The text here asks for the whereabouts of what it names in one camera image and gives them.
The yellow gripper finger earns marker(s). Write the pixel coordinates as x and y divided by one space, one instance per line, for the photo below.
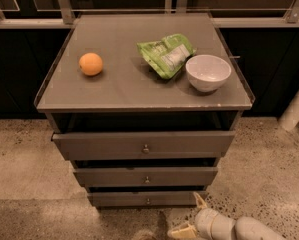
183 231
200 202

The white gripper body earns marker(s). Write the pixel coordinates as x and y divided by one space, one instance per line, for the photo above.
204 221

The grey bottom drawer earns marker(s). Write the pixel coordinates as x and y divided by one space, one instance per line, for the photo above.
133 199

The grey drawer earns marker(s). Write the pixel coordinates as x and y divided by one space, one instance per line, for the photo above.
145 176
133 199
143 145

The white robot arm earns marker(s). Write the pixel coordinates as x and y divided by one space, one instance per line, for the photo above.
248 228

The grey middle drawer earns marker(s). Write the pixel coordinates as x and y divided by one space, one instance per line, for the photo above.
145 176

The grey top drawer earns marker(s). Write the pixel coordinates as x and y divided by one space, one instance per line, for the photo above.
143 145

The grey drawer cabinet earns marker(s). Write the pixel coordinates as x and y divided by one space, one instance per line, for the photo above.
128 96

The white bowl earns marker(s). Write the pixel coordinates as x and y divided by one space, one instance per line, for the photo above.
207 73

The white pillar leg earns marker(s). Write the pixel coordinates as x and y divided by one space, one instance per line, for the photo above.
290 117

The green snack bag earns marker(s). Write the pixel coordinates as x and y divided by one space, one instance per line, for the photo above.
168 55

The orange fruit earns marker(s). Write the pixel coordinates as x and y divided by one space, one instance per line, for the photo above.
91 64

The metal railing frame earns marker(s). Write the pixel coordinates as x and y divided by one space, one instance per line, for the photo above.
225 13

